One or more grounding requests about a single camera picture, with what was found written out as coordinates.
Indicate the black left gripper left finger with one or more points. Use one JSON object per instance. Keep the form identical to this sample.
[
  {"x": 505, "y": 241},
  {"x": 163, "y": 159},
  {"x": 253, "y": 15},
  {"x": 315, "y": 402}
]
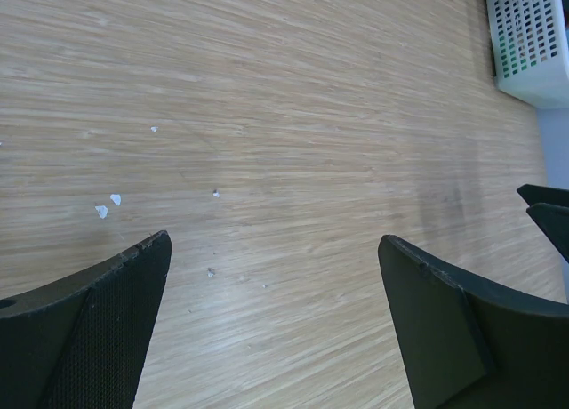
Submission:
[{"x": 82, "y": 341}]

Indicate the small white paper scrap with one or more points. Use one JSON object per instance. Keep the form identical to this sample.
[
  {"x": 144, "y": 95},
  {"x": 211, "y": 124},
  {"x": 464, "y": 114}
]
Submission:
[{"x": 116, "y": 198}]

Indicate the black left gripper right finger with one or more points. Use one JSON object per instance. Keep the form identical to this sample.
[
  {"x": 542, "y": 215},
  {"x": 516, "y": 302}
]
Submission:
[{"x": 469, "y": 342}]

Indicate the white perforated plastic basket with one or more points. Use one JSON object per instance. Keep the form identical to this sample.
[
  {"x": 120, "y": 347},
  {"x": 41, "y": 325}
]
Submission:
[{"x": 530, "y": 50}]

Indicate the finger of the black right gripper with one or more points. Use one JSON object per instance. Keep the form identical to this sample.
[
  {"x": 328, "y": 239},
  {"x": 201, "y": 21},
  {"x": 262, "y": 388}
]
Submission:
[
  {"x": 553, "y": 221},
  {"x": 533, "y": 194}
]

